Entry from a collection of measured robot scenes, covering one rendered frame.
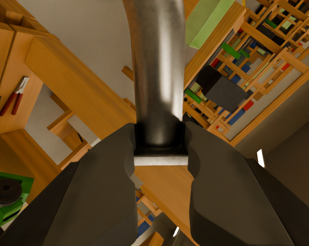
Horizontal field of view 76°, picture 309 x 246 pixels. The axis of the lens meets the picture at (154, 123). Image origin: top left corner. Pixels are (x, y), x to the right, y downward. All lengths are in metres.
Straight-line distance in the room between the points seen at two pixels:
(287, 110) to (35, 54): 10.01
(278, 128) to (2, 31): 10.21
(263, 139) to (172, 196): 10.05
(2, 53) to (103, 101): 0.29
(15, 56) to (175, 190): 0.55
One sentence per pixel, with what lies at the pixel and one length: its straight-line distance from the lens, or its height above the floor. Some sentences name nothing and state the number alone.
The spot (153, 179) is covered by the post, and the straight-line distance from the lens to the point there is 0.49.
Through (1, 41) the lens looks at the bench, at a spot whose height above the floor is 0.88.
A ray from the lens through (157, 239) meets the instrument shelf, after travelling 0.74.
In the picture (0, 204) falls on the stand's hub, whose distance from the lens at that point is 0.64.
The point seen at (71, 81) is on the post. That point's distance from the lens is 0.57.
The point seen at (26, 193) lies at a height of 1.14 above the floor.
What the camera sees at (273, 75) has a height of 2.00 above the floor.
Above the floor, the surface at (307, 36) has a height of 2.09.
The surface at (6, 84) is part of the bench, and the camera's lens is 0.73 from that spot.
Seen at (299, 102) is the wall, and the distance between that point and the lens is 10.29.
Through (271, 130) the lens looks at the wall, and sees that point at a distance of 10.38.
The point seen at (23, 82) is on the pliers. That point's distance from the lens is 0.74.
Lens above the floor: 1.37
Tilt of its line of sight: 10 degrees down
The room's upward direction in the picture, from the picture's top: 133 degrees clockwise
